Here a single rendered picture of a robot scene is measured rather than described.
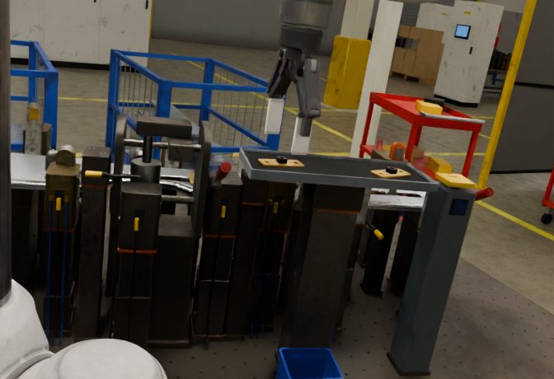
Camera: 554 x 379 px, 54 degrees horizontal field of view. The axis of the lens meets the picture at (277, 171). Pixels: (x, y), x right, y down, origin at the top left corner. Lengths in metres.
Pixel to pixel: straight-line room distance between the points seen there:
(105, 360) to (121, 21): 8.76
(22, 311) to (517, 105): 5.39
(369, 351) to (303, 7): 0.82
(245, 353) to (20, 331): 0.68
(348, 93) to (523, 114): 3.34
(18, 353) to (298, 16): 0.64
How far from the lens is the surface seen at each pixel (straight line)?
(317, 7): 0.96
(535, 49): 5.79
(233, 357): 1.27
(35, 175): 1.35
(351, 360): 1.33
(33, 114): 1.52
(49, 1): 9.07
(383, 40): 5.29
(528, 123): 6.02
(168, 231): 1.16
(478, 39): 11.45
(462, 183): 1.16
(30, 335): 0.71
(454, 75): 11.68
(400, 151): 1.64
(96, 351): 0.64
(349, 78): 8.48
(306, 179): 0.99
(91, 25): 9.19
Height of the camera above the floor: 1.45
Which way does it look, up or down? 17 degrees down
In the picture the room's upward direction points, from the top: 9 degrees clockwise
